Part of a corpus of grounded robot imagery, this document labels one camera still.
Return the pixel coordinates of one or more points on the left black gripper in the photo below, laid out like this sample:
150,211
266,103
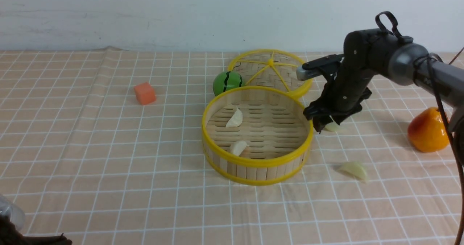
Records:
10,236

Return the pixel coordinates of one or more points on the white dumpling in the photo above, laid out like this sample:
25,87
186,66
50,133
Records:
237,147
236,119
354,169
333,127

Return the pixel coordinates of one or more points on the orange yellow toy pear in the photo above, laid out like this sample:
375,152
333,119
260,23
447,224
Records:
427,133

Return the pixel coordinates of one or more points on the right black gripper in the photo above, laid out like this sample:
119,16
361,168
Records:
341,97

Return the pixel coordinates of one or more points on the woven bamboo steamer lid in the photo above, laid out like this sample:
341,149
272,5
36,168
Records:
271,68

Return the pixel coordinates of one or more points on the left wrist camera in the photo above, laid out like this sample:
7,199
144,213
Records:
12,212

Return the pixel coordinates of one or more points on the bamboo steamer tray yellow rims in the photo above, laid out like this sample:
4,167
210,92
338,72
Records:
278,135

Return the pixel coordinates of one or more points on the checkered peach tablecloth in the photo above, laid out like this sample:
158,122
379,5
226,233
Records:
82,157

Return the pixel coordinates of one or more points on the orange foam cube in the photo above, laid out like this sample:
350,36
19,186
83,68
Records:
145,93

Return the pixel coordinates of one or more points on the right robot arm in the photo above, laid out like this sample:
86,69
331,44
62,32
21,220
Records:
367,53

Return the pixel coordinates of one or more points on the green watermelon toy ball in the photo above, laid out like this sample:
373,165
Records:
227,80

